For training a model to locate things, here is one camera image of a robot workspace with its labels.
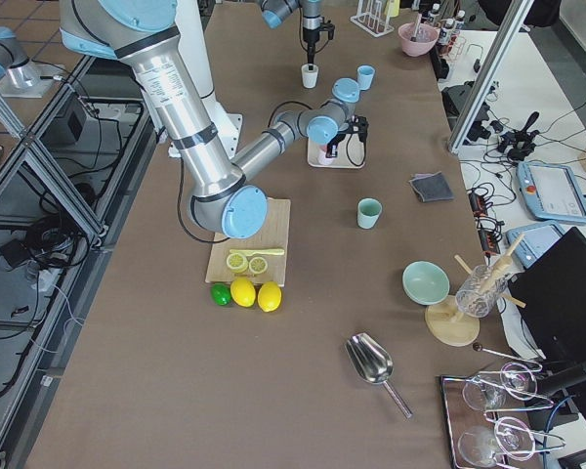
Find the green bowl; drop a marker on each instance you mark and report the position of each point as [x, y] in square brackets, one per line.
[425, 283]

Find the lower whole lemon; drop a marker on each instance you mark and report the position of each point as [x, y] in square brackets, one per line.
[269, 297]

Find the lower lemon slice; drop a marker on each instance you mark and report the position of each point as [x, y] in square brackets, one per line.
[258, 265]

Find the wooden cutting board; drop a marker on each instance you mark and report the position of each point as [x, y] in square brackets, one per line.
[273, 234]

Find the pink mixing bowl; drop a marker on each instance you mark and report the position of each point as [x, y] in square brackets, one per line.
[426, 38]

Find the white cup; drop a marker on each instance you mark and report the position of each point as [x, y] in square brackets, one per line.
[309, 74]

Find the green lime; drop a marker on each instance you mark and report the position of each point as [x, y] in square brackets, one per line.
[220, 294]

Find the blue teach pendant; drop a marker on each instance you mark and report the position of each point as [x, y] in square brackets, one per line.
[550, 192]

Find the lower wine glass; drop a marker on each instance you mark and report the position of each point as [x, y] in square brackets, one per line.
[503, 444]

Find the upper wine glass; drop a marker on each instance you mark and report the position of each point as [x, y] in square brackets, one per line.
[490, 389]

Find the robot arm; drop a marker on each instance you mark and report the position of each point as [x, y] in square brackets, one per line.
[275, 12]
[163, 43]

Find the yellow plastic knife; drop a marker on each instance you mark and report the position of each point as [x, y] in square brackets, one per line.
[255, 252]

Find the blue cup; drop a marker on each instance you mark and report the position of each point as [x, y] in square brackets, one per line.
[365, 76]

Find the upper lemon slice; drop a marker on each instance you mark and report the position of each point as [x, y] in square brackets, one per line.
[237, 263]

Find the lemon slice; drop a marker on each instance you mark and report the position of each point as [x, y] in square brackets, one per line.
[258, 265]
[237, 263]

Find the clear textured glass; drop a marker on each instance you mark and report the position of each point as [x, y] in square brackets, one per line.
[478, 293]

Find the wooden cup stand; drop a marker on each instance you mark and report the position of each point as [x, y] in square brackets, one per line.
[451, 326]

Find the beige rabbit tray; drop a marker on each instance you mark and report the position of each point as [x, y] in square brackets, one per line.
[350, 154]

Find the upper whole lemon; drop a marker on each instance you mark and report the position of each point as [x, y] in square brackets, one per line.
[243, 292]

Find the grey folded cloth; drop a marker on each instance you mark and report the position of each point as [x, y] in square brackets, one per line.
[430, 187]

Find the mirror tray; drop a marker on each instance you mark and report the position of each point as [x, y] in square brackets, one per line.
[459, 417]

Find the green cup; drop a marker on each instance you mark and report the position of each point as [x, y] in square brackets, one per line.
[368, 212]

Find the black monitor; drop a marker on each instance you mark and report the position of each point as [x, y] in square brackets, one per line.
[554, 289]

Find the whole lemon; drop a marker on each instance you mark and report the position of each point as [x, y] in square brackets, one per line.
[243, 292]
[269, 297]

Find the wine glass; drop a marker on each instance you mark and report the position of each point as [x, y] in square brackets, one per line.
[503, 444]
[490, 389]

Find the white wire rack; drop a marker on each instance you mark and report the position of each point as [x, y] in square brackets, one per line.
[374, 17]

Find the aluminium frame post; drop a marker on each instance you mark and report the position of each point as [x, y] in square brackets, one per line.
[504, 37]

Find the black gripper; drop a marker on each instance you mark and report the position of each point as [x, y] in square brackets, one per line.
[311, 38]
[338, 139]

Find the metal scoop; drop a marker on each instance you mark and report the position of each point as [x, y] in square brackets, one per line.
[375, 366]

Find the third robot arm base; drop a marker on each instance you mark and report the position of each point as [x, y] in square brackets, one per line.
[20, 77]

